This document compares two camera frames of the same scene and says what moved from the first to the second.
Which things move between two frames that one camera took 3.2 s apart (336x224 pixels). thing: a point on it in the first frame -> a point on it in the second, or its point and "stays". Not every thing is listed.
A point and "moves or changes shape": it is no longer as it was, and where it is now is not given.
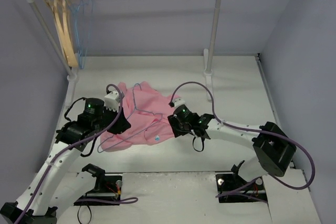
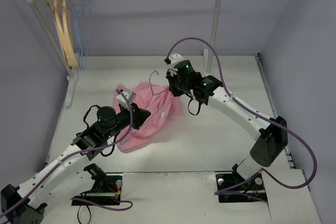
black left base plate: (107, 187) stays
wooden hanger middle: (54, 2) stays
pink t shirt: (146, 111) moves or changes shape
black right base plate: (232, 188) stays
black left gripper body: (117, 120) -> (140, 115)
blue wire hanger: (125, 120) -> (126, 140)
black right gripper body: (176, 126) -> (175, 87)
